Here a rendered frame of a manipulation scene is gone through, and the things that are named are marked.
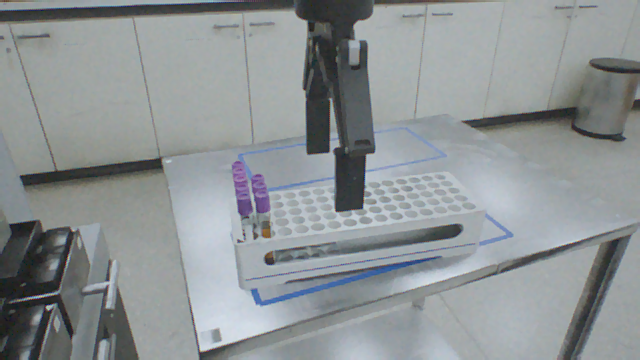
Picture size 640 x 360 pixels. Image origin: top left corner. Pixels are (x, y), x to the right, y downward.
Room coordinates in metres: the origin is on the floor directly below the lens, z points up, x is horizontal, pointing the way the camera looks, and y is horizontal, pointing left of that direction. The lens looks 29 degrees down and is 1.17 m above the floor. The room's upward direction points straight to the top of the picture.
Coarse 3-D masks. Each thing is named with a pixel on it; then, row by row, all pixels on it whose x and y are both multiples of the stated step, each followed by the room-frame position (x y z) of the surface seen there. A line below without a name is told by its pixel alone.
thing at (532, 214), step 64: (384, 128) 0.84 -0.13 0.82; (448, 128) 0.84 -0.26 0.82; (192, 192) 0.59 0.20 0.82; (512, 192) 0.59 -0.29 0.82; (576, 192) 0.59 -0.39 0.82; (192, 256) 0.43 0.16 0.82; (448, 256) 0.43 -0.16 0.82; (512, 256) 0.43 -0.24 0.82; (192, 320) 0.33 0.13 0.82; (256, 320) 0.33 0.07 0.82; (320, 320) 0.33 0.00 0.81; (384, 320) 0.84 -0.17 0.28; (576, 320) 0.52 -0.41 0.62
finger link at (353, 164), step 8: (360, 144) 0.35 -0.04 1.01; (368, 144) 0.35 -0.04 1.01; (368, 152) 0.35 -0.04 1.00; (352, 160) 0.37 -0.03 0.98; (360, 160) 0.37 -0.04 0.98; (344, 168) 0.38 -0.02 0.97; (352, 168) 0.37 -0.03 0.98; (360, 168) 0.37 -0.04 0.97; (344, 176) 0.38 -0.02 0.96; (352, 176) 0.37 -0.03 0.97; (360, 176) 0.37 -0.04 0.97; (352, 184) 0.37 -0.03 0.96
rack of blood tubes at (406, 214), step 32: (288, 192) 0.48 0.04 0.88; (320, 192) 0.49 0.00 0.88; (384, 192) 0.49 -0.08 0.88; (416, 192) 0.48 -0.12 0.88; (448, 192) 0.48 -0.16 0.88; (256, 224) 0.41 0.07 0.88; (288, 224) 0.41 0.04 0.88; (320, 224) 0.41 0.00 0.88; (352, 224) 0.42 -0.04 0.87; (384, 224) 0.41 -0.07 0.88; (416, 224) 0.42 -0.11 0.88; (448, 224) 0.49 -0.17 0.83; (480, 224) 0.44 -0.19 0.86; (256, 256) 0.38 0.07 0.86; (288, 256) 0.41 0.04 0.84; (320, 256) 0.42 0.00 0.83; (352, 256) 0.40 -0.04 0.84; (384, 256) 0.41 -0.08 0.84; (416, 256) 0.42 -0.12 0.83
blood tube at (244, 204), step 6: (246, 192) 0.39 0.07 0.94; (240, 198) 0.38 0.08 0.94; (246, 198) 0.38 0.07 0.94; (240, 204) 0.38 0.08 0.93; (246, 204) 0.38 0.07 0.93; (240, 210) 0.38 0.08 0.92; (246, 210) 0.38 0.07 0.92; (252, 210) 0.38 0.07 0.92; (240, 216) 0.38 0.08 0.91; (246, 216) 0.38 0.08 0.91; (246, 222) 0.38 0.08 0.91; (252, 222) 0.38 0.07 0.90; (246, 228) 0.38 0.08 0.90; (252, 228) 0.38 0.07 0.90; (246, 234) 0.38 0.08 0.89; (252, 234) 0.38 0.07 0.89; (246, 240) 0.38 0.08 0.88
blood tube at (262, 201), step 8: (256, 192) 0.39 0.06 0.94; (264, 192) 0.39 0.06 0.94; (256, 200) 0.38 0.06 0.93; (264, 200) 0.38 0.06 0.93; (256, 208) 0.39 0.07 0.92; (264, 208) 0.38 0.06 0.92; (264, 216) 0.38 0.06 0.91; (264, 224) 0.38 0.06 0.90; (264, 232) 0.38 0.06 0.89; (264, 256) 0.39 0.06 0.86; (272, 256) 0.39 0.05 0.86; (272, 264) 0.39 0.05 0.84
